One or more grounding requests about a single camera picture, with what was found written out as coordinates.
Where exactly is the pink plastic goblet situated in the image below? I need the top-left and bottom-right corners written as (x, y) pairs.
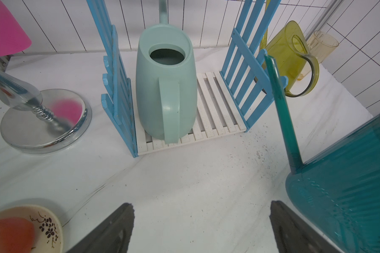
top-left (0, 1), bottom-right (32, 57)

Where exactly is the olive green watering can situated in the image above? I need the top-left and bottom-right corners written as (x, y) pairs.
top-left (260, 21), bottom-right (319, 98)

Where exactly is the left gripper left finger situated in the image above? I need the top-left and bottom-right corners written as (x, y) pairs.
top-left (68, 203), bottom-right (135, 253)

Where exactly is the beige bowl with red fruit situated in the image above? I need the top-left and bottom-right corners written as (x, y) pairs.
top-left (0, 205), bottom-right (64, 253)

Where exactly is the mint green watering can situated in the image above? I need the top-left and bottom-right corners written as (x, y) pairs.
top-left (136, 1), bottom-right (197, 144)

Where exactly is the chrome cup holder stand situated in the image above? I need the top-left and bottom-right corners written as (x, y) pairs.
top-left (0, 70), bottom-right (92, 154)

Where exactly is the teal translucent watering can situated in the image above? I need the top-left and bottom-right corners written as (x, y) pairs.
top-left (265, 55), bottom-right (380, 253)

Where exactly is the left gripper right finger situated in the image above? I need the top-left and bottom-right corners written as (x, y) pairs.
top-left (269, 201), bottom-right (340, 253)

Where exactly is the yellow translucent plastic cup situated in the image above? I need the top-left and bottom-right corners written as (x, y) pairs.
top-left (307, 31), bottom-right (339, 63)

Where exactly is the blue white slatted shelf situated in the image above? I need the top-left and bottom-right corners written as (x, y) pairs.
top-left (88, 1), bottom-right (288, 157)

